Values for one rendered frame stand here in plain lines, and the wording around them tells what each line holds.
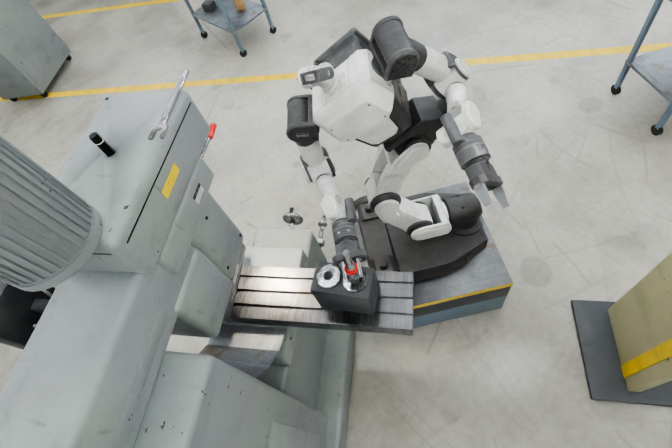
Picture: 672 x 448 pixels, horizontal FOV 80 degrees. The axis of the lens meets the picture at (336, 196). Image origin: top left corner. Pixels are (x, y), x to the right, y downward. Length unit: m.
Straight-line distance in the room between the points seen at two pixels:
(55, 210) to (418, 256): 1.67
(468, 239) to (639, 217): 1.33
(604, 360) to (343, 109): 2.01
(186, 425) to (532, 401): 1.91
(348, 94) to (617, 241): 2.21
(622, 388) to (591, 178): 1.35
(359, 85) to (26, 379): 1.06
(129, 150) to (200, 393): 0.59
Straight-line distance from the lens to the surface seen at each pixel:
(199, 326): 1.24
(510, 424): 2.54
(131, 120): 1.15
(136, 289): 1.02
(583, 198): 3.16
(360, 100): 1.25
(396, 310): 1.62
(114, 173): 1.04
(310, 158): 1.57
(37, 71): 5.87
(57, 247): 0.89
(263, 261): 1.92
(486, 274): 2.30
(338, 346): 2.41
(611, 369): 2.69
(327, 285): 1.47
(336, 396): 2.36
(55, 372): 1.05
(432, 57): 1.33
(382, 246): 2.15
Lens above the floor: 2.50
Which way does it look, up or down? 54 degrees down
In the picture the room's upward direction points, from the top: 19 degrees counter-clockwise
